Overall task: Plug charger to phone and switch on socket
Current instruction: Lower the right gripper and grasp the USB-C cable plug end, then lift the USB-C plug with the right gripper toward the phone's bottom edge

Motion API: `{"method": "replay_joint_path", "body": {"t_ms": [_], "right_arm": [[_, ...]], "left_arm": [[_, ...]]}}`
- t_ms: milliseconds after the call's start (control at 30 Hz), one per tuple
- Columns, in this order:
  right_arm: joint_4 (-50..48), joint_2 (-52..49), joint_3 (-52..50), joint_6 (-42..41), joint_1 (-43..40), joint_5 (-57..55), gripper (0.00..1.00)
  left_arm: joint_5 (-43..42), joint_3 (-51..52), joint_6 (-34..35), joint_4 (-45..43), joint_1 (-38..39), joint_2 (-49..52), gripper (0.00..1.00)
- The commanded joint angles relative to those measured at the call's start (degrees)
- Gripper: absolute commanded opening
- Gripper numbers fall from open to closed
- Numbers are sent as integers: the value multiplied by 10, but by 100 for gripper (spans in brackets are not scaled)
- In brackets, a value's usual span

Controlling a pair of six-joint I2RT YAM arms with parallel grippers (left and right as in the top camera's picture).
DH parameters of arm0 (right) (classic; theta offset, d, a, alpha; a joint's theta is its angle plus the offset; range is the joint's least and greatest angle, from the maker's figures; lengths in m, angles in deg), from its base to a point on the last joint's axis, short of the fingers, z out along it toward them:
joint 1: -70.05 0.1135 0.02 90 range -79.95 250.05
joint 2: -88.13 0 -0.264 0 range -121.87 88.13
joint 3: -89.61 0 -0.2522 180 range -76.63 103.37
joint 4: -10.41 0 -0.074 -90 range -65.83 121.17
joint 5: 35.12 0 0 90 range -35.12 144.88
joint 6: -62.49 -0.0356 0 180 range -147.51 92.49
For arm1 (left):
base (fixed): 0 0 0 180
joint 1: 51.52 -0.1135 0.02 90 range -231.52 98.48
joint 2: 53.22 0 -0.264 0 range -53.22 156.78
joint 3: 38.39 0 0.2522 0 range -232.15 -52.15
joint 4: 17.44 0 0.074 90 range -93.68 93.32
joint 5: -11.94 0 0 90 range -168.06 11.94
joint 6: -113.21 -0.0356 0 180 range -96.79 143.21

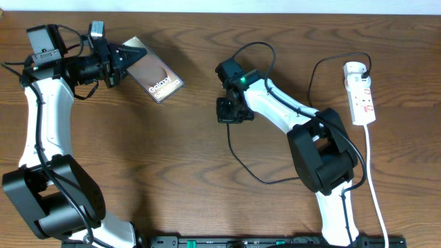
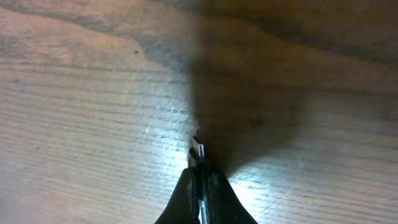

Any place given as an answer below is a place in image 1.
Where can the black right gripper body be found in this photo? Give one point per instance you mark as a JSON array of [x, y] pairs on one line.
[[227, 111]]

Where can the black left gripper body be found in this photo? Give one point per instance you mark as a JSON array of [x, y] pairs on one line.
[[111, 63]]

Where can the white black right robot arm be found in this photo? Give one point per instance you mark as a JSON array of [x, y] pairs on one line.
[[320, 149]]

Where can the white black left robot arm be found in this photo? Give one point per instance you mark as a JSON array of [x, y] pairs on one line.
[[53, 194]]

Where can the white power strip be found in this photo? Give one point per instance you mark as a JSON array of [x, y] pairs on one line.
[[360, 99]]

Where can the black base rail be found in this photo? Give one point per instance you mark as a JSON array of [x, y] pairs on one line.
[[293, 241]]

